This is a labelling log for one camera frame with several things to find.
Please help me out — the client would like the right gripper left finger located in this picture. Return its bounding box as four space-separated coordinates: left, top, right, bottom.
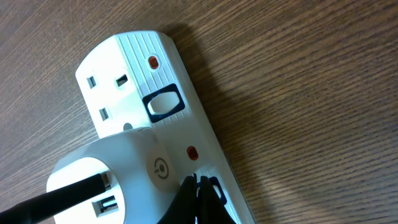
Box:
158 174 197 224

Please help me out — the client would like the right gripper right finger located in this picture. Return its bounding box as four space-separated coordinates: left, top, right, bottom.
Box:
197 176 236 224

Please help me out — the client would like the black USB charging cable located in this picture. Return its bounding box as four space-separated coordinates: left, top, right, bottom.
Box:
0 172 111 224

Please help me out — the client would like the white USB plug adapter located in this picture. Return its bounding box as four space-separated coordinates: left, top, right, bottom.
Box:
47 128 179 224

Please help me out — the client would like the white power strip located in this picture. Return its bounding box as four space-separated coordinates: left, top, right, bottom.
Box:
75 30 254 223

